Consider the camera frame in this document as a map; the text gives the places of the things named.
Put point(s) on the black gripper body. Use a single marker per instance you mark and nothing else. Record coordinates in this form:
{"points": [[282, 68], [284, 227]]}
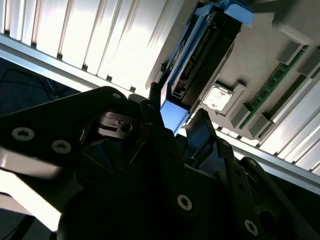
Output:
{"points": [[130, 212]]}

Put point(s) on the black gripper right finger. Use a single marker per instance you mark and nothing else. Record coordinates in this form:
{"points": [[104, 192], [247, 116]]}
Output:
{"points": [[246, 207]]}

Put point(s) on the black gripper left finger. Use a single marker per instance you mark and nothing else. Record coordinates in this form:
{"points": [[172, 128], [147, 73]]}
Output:
{"points": [[50, 120]]}

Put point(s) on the hard disk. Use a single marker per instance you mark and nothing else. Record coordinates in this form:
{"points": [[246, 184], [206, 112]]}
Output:
{"points": [[207, 57]]}

